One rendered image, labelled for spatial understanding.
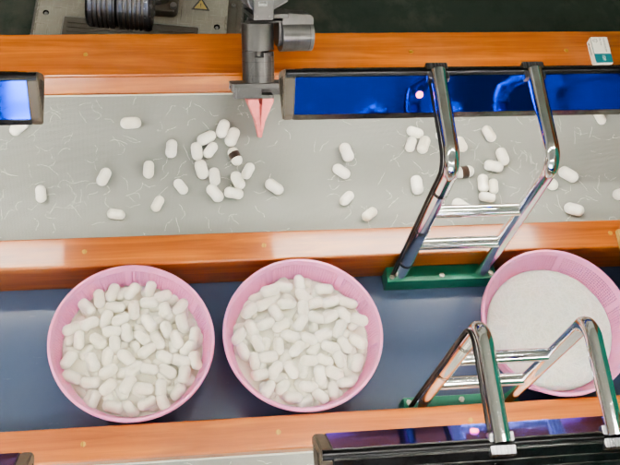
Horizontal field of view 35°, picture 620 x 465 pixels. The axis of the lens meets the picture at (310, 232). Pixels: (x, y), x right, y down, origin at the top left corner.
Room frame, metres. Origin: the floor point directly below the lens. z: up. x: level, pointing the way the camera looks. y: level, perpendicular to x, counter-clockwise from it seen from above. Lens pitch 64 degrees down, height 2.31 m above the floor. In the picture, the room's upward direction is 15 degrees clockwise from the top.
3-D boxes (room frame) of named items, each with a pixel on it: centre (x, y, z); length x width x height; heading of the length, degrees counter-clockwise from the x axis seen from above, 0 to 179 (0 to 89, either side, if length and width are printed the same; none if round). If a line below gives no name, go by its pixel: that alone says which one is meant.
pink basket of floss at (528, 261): (0.72, -0.45, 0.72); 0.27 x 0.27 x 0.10
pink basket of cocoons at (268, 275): (0.59, -0.03, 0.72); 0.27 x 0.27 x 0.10
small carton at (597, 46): (1.31, -0.46, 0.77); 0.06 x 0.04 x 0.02; 18
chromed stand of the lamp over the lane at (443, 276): (0.86, -0.22, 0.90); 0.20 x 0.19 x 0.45; 108
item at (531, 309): (0.72, -0.45, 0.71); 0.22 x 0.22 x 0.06
